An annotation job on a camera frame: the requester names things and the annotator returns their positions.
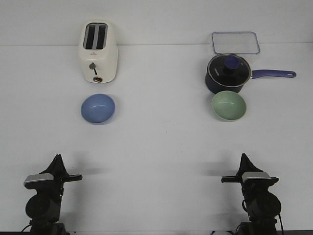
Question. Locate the green bowl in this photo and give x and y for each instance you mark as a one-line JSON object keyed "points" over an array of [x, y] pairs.
{"points": [[228, 106]]}

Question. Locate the white two-slot toaster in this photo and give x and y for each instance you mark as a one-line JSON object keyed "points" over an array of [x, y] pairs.
{"points": [[98, 52]]}

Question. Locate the dark blue saucepan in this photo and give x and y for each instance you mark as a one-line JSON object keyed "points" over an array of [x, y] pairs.
{"points": [[216, 88]]}

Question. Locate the glass pot lid blue knob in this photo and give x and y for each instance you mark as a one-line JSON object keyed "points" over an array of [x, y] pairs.
{"points": [[229, 70]]}

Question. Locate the clear container lid blue rim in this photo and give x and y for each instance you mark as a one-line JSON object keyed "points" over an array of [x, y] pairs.
{"points": [[239, 42]]}

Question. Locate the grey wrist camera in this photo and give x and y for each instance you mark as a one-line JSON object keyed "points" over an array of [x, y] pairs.
{"points": [[256, 179], [37, 178]]}

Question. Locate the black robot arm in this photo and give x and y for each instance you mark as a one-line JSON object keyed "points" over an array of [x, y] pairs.
{"points": [[44, 207], [261, 206]]}

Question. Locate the blue bowl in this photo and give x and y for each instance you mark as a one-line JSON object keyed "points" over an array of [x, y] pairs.
{"points": [[98, 109]]}

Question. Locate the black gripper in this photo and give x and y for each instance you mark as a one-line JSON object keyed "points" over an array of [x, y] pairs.
{"points": [[60, 176], [247, 166]]}

